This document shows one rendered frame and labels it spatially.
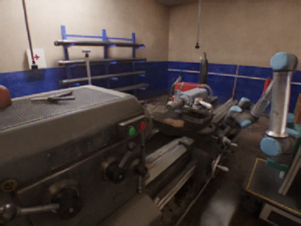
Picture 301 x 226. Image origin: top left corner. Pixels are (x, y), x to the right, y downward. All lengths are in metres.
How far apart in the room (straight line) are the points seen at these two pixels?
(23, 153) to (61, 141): 0.10
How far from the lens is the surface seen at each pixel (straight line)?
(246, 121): 1.48
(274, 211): 1.85
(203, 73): 4.20
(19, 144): 0.48
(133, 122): 0.56
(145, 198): 0.85
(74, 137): 0.49
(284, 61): 1.25
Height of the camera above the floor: 1.49
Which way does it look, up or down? 21 degrees down
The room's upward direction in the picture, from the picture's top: straight up
